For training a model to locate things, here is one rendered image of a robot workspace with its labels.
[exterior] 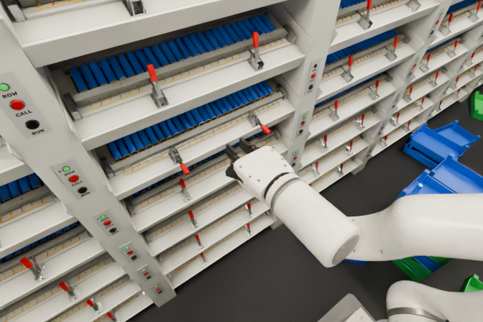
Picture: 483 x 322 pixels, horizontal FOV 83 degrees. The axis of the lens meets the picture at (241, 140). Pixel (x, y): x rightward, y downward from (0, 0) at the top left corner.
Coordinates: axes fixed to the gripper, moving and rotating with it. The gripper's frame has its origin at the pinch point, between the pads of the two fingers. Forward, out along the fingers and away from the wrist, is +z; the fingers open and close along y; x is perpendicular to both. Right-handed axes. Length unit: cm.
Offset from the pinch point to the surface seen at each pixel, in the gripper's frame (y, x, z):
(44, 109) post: 31.5, -20.1, 8.7
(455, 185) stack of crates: -113, 72, -19
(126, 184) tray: 25.7, 8.0, 15.1
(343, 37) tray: -48, -12, 12
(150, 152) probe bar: 17.1, 3.5, 17.9
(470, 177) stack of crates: -123, 71, -20
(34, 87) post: 31.1, -24.4, 8.0
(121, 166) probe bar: 25.1, 3.7, 17.5
